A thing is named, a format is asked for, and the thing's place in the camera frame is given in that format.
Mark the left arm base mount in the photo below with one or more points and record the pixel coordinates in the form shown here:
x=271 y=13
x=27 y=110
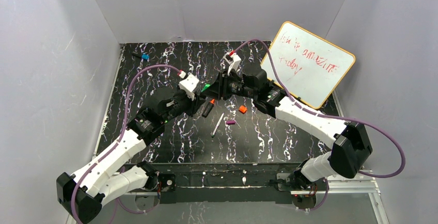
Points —
x=149 y=197

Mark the whiteboard with orange frame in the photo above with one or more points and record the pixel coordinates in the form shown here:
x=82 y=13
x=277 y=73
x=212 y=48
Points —
x=309 y=66

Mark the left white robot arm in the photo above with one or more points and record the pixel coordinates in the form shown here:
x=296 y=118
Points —
x=83 y=193

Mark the aluminium frame rail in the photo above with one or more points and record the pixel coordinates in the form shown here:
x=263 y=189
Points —
x=361 y=184

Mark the orange highlighter cap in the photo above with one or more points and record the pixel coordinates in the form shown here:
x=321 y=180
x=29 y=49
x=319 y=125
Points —
x=242 y=109

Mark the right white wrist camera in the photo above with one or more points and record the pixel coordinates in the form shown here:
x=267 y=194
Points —
x=233 y=60

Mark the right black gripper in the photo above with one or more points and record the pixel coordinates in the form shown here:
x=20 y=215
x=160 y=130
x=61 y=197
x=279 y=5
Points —
x=222 y=86

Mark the orange black highlighter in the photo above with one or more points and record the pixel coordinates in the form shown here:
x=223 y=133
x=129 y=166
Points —
x=209 y=106

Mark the blue capped black marker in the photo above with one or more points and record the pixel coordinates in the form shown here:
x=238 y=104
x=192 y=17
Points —
x=140 y=55

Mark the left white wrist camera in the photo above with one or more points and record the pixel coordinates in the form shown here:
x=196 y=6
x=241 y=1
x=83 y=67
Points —
x=190 y=85

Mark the purple pen cap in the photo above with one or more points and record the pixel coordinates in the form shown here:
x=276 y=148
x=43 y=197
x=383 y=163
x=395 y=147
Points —
x=231 y=122

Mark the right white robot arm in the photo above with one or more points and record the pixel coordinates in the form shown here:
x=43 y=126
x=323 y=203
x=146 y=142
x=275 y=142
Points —
x=348 y=141

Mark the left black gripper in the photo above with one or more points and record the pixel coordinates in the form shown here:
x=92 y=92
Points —
x=197 y=102

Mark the green highlighter cap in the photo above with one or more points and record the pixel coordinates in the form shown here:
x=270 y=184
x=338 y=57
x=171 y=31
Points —
x=206 y=86

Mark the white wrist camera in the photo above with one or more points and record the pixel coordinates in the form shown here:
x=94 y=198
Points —
x=233 y=60
x=190 y=85

